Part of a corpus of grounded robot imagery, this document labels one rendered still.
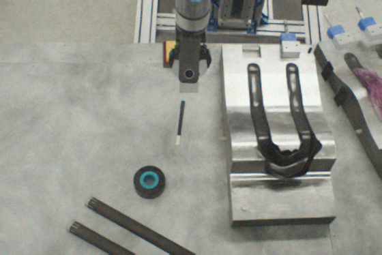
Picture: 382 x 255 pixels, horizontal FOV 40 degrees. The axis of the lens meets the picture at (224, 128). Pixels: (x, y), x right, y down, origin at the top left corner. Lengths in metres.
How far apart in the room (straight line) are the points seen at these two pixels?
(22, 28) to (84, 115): 1.29
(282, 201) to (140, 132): 0.42
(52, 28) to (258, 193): 1.64
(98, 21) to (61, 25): 0.18
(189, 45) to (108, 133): 0.38
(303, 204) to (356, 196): 0.18
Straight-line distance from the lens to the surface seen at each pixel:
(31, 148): 1.45
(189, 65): 1.19
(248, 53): 1.51
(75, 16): 2.71
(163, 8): 2.44
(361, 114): 1.46
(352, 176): 1.46
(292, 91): 1.44
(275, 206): 1.31
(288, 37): 1.51
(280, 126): 1.34
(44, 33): 2.67
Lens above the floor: 2.08
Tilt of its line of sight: 62 degrees down
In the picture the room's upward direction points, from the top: 12 degrees clockwise
